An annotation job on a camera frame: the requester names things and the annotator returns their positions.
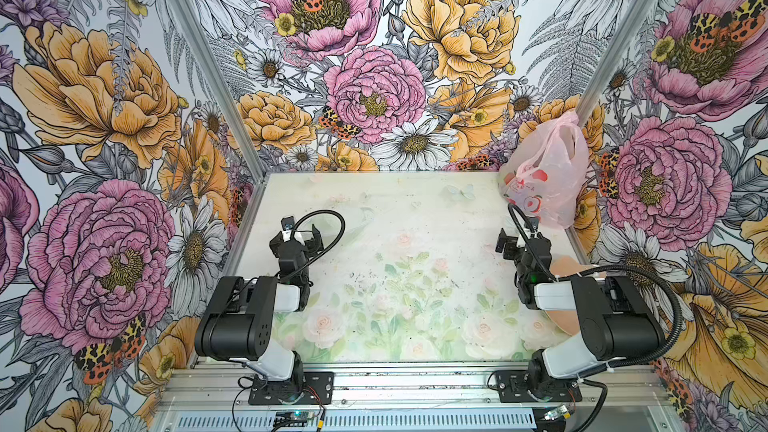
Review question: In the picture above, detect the pink scalloped bowl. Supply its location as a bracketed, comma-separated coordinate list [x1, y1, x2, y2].
[536, 255, 595, 336]

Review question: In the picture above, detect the pink plastic bag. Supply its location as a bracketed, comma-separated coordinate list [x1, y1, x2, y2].
[498, 111, 590, 229]

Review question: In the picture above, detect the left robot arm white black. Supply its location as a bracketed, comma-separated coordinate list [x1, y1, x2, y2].
[194, 217, 324, 405]

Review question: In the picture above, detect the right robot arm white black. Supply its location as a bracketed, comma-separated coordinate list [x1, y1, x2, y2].
[496, 208, 671, 401]

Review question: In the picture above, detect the right circuit board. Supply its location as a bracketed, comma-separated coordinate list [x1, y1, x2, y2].
[542, 405, 571, 421]

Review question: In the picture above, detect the circuit board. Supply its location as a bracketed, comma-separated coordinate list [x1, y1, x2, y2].
[272, 411, 315, 428]
[542, 405, 571, 421]

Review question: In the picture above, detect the left circuit board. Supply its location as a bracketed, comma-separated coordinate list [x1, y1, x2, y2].
[272, 411, 315, 428]

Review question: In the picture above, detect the right black corrugated cable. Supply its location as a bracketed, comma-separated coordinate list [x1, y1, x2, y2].
[507, 203, 684, 370]

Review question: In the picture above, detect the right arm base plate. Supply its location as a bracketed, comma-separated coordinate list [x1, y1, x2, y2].
[487, 369, 582, 403]

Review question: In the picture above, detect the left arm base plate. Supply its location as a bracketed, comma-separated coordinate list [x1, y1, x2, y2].
[248, 372, 335, 406]

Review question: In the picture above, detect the white vented cable duct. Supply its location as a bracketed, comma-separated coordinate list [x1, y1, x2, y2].
[168, 408, 536, 431]

